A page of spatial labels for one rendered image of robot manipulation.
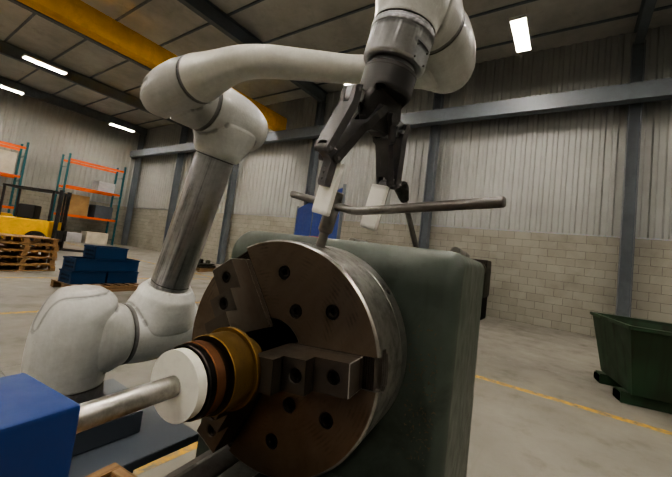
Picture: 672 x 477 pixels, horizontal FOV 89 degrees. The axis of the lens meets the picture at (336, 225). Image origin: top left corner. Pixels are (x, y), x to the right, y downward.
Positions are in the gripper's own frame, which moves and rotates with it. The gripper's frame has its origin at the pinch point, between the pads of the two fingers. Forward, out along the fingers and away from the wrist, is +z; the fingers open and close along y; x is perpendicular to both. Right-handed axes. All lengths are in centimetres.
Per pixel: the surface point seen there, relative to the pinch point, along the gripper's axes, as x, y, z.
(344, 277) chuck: -4.7, -2.4, 9.0
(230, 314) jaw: 2.9, -12.1, 17.1
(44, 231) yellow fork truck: 1485, 174, 328
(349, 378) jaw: -11.3, -4.6, 18.6
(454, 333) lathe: -12.7, 17.2, 13.7
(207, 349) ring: -2.1, -17.1, 18.8
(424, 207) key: -11.7, -0.5, -2.1
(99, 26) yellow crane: 1095, 110, -300
